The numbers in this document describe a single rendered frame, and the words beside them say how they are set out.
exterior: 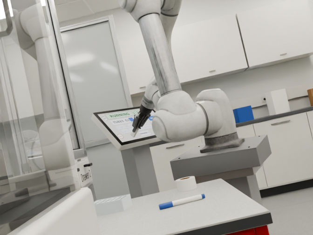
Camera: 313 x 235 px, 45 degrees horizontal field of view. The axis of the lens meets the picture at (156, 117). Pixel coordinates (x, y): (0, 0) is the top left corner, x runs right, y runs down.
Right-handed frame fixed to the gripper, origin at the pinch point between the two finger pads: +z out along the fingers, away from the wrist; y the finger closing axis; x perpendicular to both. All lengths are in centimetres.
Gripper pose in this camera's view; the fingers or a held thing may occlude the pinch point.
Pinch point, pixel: (134, 131)
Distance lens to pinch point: 235.2
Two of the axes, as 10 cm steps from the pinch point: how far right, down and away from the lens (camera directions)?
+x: 6.3, 6.2, -4.7
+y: -6.7, 1.2, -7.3
